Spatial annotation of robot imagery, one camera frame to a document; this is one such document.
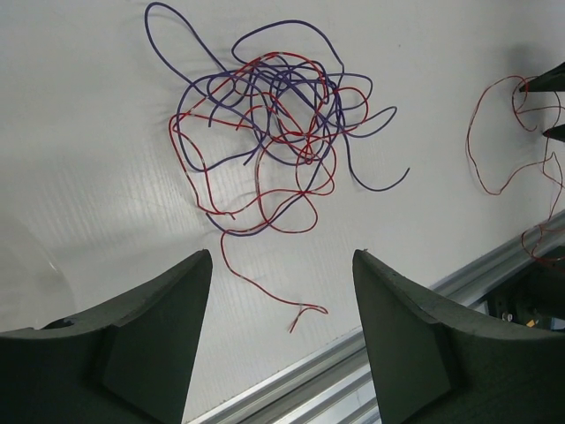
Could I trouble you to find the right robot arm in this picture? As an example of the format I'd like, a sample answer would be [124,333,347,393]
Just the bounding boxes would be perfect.
[465,64,564,332]

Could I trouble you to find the white perforated tray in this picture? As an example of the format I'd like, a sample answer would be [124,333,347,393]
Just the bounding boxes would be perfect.
[0,216,76,330]

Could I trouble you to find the purple wire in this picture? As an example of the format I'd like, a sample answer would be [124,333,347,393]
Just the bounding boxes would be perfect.
[144,2,411,238]

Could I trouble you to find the aluminium frame rail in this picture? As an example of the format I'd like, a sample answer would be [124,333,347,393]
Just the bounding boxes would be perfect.
[195,213,564,423]

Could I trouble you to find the long red wire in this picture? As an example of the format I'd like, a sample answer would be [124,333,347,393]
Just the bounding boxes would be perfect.
[466,75,565,266]

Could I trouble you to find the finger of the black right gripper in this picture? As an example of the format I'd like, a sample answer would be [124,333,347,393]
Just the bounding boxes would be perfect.
[518,63,565,93]
[543,125,565,143]

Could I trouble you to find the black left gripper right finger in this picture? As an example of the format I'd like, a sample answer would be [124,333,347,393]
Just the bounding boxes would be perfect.
[352,250,564,423]

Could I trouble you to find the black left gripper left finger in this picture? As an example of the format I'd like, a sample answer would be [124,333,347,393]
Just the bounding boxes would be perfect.
[1,249,213,423]

